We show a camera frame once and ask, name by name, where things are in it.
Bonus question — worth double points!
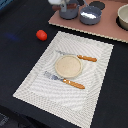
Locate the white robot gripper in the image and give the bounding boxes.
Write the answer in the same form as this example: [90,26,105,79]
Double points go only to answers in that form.
[48,0,70,5]

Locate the fork with orange handle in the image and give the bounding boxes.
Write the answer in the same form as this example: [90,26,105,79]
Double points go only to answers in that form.
[44,71,85,89]

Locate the grey frying pan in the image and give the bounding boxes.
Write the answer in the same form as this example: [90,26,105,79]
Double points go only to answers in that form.
[80,2,102,25]

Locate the brown sausage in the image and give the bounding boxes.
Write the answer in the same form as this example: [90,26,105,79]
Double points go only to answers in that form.
[52,3,77,10]

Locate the beige bowl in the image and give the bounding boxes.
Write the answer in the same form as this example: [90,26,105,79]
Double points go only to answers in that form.
[118,4,128,30]

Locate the beige round plate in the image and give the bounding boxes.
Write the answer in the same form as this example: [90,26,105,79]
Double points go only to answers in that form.
[55,55,83,78]

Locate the grey cooking pot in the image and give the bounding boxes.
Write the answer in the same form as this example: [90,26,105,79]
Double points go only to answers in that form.
[59,0,79,20]

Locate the knife with orange handle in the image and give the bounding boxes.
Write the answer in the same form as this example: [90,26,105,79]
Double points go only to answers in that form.
[56,50,97,62]

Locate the white woven placemat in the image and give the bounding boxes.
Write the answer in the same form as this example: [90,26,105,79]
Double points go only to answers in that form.
[13,31,113,128]

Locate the black round lid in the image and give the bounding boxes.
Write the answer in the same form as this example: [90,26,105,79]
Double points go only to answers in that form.
[89,1,105,10]

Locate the pink board mat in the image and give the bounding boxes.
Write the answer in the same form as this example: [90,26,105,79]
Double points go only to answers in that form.
[49,0,128,43]

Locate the red tomato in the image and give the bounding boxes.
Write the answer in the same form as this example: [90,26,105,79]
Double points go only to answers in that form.
[36,30,47,41]

